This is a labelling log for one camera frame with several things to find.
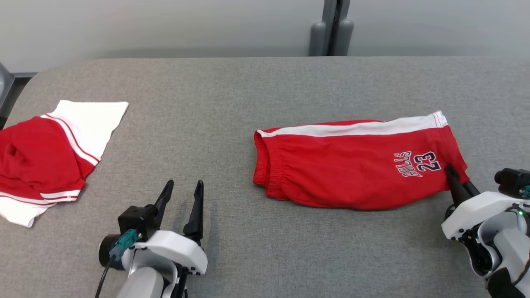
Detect grey cylindrical post foot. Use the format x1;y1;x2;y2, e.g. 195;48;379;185
308;21;328;57
333;19;354;57

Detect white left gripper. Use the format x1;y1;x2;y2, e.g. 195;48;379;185
99;180;209;276

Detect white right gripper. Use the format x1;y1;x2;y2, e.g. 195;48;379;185
441;164;523;241

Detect red white basketball jersey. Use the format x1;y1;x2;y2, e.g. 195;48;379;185
0;100;129;228

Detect grey partition post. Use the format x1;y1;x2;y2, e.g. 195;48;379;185
323;0;351;56

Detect teal plug left camera cable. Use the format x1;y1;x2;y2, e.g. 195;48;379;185
94;229;139;298

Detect red shorts with white stripe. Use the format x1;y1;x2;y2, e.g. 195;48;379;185
253;111;471;211

